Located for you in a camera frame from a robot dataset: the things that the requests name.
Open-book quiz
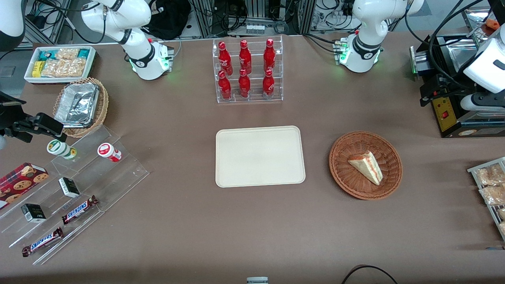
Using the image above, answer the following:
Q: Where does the brown wicker basket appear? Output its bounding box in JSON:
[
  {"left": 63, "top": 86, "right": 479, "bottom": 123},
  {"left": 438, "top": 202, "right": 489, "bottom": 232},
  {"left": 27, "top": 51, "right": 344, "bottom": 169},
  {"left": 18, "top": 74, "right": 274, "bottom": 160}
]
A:
[{"left": 329, "top": 131, "right": 403, "bottom": 200}]

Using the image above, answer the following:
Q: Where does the triangular sandwich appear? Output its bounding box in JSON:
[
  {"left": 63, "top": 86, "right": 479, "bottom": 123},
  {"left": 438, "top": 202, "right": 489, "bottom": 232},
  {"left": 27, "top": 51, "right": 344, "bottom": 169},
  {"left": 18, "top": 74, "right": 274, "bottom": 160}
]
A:
[{"left": 347, "top": 151, "right": 384, "bottom": 186}]

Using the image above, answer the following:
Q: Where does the steel warmer pan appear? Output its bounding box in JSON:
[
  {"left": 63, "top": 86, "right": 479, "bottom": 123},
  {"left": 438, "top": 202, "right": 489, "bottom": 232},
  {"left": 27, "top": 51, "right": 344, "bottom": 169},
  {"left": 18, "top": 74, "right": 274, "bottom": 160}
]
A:
[{"left": 446, "top": 38, "right": 484, "bottom": 73}]

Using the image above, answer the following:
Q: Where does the red cookie box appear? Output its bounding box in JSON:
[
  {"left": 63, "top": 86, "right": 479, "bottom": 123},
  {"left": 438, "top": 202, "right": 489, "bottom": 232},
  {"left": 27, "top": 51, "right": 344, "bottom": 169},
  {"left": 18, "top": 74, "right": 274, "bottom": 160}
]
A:
[{"left": 0, "top": 162, "right": 49, "bottom": 205}]

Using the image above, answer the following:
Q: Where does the black cable loop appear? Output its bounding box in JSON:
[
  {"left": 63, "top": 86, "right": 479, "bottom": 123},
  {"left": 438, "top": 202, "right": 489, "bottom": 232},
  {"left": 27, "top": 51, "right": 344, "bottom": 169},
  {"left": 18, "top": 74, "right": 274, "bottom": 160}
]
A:
[{"left": 341, "top": 265, "right": 399, "bottom": 284}]

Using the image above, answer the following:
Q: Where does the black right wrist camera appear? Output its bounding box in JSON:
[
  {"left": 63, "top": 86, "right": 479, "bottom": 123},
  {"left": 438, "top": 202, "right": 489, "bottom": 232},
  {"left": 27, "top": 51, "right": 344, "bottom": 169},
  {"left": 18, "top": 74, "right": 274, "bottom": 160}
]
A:
[{"left": 24, "top": 113, "right": 64, "bottom": 138}]

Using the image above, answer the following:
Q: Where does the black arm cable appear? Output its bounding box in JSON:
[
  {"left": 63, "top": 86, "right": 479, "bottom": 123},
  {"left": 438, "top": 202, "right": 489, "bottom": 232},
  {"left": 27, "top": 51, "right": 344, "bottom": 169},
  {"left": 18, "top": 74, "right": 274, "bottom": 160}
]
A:
[{"left": 404, "top": 0, "right": 480, "bottom": 89}]

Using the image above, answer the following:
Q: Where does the silver foil tray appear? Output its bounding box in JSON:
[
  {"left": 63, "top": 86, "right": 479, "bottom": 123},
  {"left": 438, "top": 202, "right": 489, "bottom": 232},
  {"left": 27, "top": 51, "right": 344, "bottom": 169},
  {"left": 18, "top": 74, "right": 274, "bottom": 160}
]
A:
[{"left": 54, "top": 82, "right": 100, "bottom": 128}]

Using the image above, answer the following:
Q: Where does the clear acrylic bottle rack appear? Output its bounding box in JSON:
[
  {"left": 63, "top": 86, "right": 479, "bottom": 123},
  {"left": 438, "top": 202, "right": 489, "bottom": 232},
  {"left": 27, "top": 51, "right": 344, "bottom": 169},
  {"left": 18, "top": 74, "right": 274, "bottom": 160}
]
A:
[{"left": 212, "top": 35, "right": 284, "bottom": 104}]

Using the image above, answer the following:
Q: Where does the green capped white bottle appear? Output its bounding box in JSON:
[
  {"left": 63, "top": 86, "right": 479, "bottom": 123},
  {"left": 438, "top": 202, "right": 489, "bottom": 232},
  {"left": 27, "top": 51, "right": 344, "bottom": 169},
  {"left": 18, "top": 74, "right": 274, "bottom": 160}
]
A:
[{"left": 47, "top": 139, "right": 77, "bottom": 160}]

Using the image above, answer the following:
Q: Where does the black bag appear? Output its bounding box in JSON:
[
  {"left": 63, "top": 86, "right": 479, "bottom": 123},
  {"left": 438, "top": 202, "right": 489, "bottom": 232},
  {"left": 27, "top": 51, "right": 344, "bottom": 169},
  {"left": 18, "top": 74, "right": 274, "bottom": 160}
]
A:
[{"left": 144, "top": 0, "right": 192, "bottom": 41}]

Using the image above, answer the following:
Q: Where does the white plastic snack bin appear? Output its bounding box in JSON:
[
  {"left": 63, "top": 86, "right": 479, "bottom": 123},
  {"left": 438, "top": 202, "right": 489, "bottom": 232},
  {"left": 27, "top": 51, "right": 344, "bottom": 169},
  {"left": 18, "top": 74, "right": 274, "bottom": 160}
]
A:
[{"left": 24, "top": 46, "right": 97, "bottom": 85}]

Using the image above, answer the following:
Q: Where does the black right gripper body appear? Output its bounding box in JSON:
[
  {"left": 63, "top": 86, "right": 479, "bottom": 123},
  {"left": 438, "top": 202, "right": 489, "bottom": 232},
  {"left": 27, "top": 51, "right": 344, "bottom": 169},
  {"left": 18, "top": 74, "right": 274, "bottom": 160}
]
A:
[{"left": 0, "top": 92, "right": 28, "bottom": 136}]

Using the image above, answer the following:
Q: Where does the small black box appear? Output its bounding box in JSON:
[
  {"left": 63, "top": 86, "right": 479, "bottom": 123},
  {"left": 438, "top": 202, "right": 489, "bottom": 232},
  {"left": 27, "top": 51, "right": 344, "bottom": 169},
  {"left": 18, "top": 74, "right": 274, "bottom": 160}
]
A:
[
  {"left": 21, "top": 204, "right": 47, "bottom": 223},
  {"left": 58, "top": 177, "right": 81, "bottom": 198}
]

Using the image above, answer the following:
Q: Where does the black food warmer appliance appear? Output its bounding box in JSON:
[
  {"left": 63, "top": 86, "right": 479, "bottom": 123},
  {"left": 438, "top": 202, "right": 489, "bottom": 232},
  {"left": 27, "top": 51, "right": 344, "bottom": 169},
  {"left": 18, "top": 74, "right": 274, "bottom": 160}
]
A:
[{"left": 410, "top": 6, "right": 505, "bottom": 138}]

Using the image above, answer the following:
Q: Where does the Snickers chocolate bar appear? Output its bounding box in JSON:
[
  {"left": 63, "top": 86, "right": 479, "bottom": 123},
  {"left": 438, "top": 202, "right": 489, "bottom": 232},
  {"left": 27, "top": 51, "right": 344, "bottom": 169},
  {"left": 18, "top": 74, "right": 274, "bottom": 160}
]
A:
[
  {"left": 22, "top": 227, "right": 64, "bottom": 257},
  {"left": 62, "top": 195, "right": 99, "bottom": 225}
]

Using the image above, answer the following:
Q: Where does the light wicker basket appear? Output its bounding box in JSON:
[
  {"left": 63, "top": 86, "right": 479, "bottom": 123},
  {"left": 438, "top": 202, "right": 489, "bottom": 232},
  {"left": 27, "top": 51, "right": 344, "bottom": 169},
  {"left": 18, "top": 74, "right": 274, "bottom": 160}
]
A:
[{"left": 53, "top": 77, "right": 109, "bottom": 138}]

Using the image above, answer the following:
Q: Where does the clear acrylic stepped shelf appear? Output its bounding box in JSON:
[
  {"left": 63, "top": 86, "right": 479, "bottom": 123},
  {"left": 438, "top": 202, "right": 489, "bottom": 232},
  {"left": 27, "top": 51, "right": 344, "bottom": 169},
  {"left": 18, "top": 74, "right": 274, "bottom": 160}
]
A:
[{"left": 0, "top": 125, "right": 150, "bottom": 265}]

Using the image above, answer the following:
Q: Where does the beige rectangular tray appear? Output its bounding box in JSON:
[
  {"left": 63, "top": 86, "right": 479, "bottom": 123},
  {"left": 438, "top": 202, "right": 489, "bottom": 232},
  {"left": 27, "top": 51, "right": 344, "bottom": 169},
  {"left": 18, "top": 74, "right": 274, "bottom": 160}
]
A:
[{"left": 215, "top": 125, "right": 306, "bottom": 188}]

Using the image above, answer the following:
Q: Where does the red capped white bottle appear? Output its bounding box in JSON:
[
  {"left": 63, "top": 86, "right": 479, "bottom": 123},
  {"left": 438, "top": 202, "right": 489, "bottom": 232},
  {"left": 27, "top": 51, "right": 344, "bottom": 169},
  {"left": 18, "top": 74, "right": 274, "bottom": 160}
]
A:
[{"left": 97, "top": 143, "right": 122, "bottom": 163}]

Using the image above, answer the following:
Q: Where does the clear rice cracker packet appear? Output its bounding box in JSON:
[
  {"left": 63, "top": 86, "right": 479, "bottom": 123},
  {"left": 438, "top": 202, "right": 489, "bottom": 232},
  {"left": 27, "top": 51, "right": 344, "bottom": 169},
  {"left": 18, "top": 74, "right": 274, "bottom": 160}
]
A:
[
  {"left": 41, "top": 58, "right": 86, "bottom": 78},
  {"left": 55, "top": 48, "right": 79, "bottom": 60}
]

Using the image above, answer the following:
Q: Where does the tray of wrapped pastries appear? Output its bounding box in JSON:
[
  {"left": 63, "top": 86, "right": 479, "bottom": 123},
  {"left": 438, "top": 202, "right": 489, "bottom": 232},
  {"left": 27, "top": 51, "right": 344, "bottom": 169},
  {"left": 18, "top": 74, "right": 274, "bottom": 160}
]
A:
[{"left": 467, "top": 157, "right": 505, "bottom": 242}]

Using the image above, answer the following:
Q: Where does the red soda bottle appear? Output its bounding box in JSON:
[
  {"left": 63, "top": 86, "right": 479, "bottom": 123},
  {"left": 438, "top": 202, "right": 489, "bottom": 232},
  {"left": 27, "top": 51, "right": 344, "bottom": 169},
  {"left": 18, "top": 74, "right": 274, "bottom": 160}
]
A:
[
  {"left": 218, "top": 41, "right": 233, "bottom": 75},
  {"left": 218, "top": 71, "right": 232, "bottom": 100},
  {"left": 262, "top": 69, "right": 275, "bottom": 97},
  {"left": 263, "top": 39, "right": 276, "bottom": 73},
  {"left": 239, "top": 40, "right": 252, "bottom": 75},
  {"left": 238, "top": 69, "right": 251, "bottom": 98}
]

